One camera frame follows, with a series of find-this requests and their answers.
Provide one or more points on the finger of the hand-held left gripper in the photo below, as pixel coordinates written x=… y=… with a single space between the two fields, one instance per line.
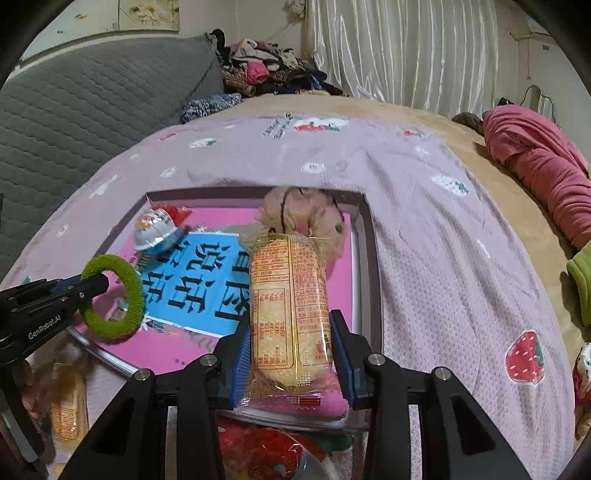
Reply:
x=60 y=286
x=90 y=288

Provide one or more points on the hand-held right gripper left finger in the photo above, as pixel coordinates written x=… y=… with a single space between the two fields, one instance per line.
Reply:
x=242 y=364

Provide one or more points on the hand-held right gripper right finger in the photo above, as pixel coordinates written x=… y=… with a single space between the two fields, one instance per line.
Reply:
x=344 y=364

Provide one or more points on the long cake packet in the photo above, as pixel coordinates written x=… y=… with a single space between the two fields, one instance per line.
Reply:
x=286 y=300

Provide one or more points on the small cake packet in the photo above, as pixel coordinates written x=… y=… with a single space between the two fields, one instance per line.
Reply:
x=69 y=410

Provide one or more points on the white red toy egg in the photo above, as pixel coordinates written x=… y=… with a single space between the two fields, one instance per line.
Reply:
x=152 y=228

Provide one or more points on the blue red toy egg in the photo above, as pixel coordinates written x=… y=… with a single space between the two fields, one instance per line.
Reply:
x=263 y=452

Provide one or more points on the dark grey cardboard box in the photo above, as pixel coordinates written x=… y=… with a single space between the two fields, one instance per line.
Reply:
x=371 y=277

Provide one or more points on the beige scrunchie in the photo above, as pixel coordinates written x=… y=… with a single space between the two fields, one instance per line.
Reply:
x=314 y=217

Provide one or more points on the person's left hand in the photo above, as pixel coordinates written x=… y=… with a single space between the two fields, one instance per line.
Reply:
x=27 y=387

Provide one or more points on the grey quilted sofa back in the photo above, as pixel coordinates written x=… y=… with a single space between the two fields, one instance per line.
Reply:
x=92 y=115

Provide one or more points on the dark blue patterned cloth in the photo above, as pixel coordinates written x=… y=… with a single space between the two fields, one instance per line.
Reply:
x=207 y=106

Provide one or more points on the beige bed sheet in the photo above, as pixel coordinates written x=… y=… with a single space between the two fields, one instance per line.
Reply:
x=508 y=221

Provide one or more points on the small red white doll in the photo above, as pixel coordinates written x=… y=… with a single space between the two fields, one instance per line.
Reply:
x=584 y=369

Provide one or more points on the green fleece blanket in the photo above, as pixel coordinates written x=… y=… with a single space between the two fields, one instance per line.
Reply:
x=581 y=281

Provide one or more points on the dark brown cloth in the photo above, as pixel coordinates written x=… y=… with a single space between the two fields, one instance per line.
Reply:
x=468 y=122

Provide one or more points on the pile of clothes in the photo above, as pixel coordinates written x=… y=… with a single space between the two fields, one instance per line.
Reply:
x=268 y=69

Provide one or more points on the pink quilt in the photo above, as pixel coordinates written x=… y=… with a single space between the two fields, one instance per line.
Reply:
x=545 y=161

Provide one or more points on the white shiny curtain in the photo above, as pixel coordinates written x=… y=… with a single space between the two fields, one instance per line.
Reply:
x=392 y=46

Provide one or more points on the white metal chair back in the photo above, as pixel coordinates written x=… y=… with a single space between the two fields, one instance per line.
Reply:
x=545 y=108

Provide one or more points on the curtain tieback tassel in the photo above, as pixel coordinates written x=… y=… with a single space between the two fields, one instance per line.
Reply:
x=295 y=7

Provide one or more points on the flower wall painting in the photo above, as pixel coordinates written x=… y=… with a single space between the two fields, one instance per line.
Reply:
x=138 y=14

